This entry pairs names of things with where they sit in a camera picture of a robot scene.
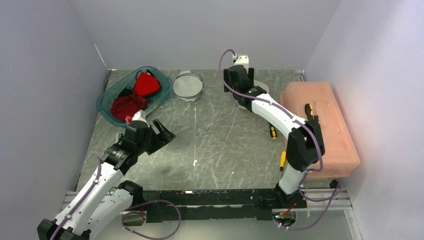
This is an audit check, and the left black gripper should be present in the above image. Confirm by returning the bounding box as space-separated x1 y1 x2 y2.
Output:
135 118 176 155

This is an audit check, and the blue-trimmed white mesh laundry bag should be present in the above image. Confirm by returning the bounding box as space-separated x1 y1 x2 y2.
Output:
172 70 204 102

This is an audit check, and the dark red bra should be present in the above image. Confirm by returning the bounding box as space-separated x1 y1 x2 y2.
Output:
110 94 150 122

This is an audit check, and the black bra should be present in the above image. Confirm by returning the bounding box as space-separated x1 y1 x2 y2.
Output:
118 86 134 98

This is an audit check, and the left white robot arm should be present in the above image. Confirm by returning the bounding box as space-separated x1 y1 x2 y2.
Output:
37 119 176 240

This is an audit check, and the pink-trimmed white mesh laundry bag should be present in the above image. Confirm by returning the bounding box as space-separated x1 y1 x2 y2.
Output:
237 79 270 110

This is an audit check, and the green labelled small box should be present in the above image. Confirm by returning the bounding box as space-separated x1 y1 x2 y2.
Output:
115 132 124 144

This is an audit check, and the yellow-black screwdriver on table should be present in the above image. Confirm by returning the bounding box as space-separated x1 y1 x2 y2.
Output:
269 123 278 140

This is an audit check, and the teal plastic basin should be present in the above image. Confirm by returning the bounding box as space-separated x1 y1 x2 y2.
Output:
96 66 173 128

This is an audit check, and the large yellow-black screwdriver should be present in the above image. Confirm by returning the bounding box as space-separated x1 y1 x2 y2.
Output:
304 103 314 121

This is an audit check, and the medium yellow-black screwdriver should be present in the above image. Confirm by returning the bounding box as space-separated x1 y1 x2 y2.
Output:
313 102 319 122

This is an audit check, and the small yellow screwdriver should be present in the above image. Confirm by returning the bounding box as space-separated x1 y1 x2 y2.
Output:
279 151 286 172

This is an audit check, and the orange translucent plastic box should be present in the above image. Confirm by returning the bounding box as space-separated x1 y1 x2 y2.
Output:
279 81 361 181

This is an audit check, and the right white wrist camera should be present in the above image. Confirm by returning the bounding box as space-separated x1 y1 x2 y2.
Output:
232 54 250 71

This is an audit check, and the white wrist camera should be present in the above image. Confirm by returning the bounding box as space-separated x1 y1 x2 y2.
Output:
125 110 147 125
232 54 250 71

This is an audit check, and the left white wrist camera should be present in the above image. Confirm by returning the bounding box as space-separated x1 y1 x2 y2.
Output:
125 110 147 125

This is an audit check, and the black base frame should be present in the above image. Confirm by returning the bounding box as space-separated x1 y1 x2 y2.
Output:
126 188 307 223

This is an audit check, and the aluminium rail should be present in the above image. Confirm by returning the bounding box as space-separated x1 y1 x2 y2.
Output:
61 188 352 216

